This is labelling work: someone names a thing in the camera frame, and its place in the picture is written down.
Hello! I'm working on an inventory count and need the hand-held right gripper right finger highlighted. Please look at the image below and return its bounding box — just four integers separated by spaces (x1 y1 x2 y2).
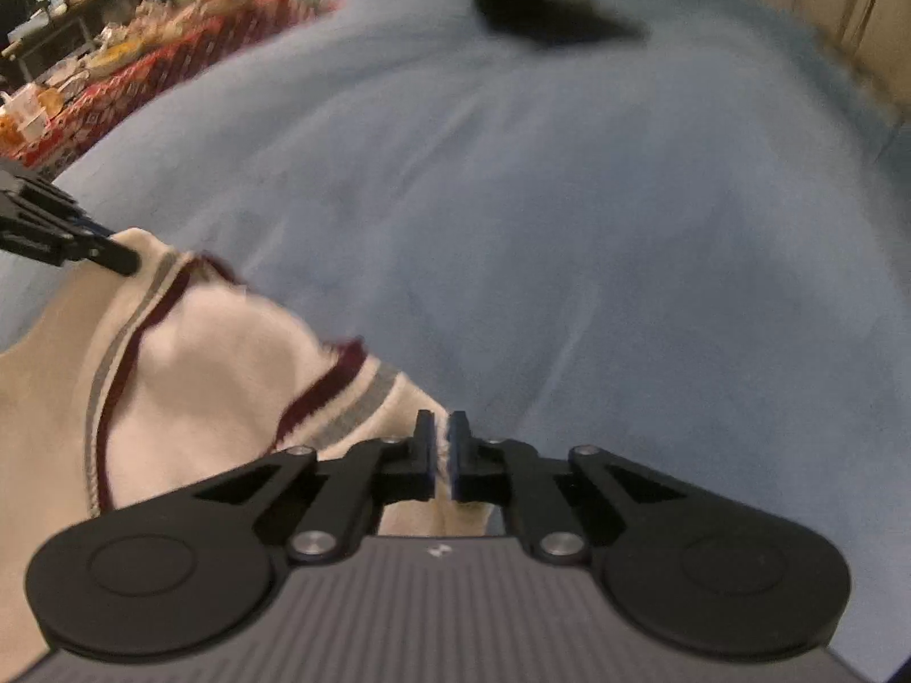
450 409 689 563

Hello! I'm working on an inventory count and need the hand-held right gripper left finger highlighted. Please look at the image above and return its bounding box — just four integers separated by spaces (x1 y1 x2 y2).
192 409 437 563

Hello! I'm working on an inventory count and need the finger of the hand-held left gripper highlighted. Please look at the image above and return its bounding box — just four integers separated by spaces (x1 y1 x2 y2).
0 224 141 278
0 160 115 237

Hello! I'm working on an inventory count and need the cream knit vest with stripes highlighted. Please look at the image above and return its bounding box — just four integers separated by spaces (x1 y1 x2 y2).
0 228 500 683

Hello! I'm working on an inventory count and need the cluttered dark shelf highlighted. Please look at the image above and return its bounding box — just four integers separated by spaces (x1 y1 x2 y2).
0 0 177 88

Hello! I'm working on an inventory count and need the table with red patterned cloth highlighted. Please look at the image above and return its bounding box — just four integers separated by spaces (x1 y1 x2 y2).
0 0 337 180

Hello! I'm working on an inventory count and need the blue fleece blanket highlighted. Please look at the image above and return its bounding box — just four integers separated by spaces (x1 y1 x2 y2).
0 0 911 659

